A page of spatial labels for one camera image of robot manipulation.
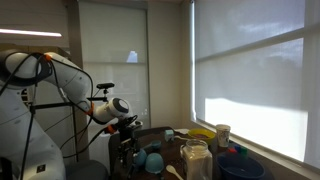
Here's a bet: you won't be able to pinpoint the small light blue cube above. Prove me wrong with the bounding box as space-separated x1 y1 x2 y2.
165 130 174 141

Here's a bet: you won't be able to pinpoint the black camera on stand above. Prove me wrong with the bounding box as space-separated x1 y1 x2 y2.
87 83 115 102

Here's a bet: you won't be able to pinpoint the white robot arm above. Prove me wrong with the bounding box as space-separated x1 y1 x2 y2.
0 49 137 180

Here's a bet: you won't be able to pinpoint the Texmati rice jar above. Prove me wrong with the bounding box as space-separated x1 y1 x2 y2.
180 139 213 180

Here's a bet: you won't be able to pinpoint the patterned paper cup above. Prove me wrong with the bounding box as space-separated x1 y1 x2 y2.
216 124 231 147

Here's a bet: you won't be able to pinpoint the yellow bowl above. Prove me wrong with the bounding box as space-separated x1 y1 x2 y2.
188 129 216 145

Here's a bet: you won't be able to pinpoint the white plastic spoon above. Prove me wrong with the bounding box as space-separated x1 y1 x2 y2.
166 165 184 180

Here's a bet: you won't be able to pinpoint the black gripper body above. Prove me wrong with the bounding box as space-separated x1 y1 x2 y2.
118 121 142 167

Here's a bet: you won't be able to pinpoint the coloured toy blocks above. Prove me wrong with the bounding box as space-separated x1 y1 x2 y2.
227 145 248 156

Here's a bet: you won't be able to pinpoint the dark blue bowl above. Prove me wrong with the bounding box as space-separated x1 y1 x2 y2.
216 152 265 180

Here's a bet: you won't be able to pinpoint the white spoon near yellow bowl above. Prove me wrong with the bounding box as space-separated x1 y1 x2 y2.
174 135 192 141

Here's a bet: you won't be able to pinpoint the blue grey chair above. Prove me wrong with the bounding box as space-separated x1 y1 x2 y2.
66 160 109 180

